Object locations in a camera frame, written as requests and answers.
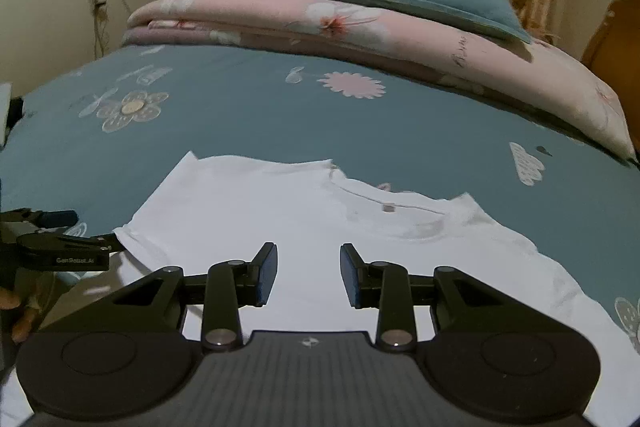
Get white flat object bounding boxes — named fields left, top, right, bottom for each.
left=0, top=82, right=26, bottom=146

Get black wall cables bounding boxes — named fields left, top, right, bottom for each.
left=37, top=0, right=132, bottom=58

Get pink floral folded quilt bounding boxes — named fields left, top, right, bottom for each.
left=122, top=0, right=637, bottom=164

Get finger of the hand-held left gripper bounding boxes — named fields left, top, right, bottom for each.
left=16, top=231, right=123, bottom=271
left=0, top=208, right=78, bottom=228

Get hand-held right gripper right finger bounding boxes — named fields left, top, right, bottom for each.
left=341, top=243, right=548, bottom=353

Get person's left hand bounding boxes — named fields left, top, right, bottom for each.
left=0, top=289, right=41, bottom=343

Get white printed t-shirt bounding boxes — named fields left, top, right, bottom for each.
left=45, top=151, right=640, bottom=408

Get wooden headboard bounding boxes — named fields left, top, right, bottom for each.
left=580, top=0, right=640, bottom=108

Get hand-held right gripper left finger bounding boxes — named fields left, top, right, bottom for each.
left=70, top=242, right=279, bottom=353

